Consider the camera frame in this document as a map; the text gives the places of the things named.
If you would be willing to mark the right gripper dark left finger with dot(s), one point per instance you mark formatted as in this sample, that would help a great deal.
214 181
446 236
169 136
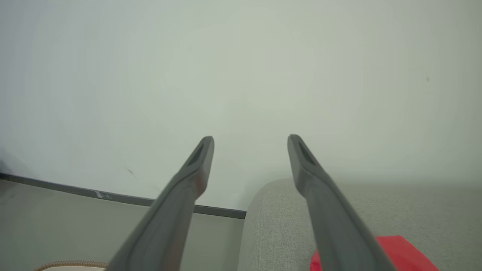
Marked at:
169 218

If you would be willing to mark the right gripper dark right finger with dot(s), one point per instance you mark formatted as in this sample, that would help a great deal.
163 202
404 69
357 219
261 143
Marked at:
331 218

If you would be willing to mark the red garment with white trim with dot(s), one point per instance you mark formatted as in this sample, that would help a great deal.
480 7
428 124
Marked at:
399 252

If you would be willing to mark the cream perforated laundry basket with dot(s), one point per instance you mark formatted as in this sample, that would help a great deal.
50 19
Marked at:
71 264

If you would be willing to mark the grey fabric sofa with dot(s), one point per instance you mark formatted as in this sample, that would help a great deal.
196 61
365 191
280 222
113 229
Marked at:
275 226

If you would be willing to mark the dark wall baseboard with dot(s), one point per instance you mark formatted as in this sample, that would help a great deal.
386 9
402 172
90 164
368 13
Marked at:
75 190

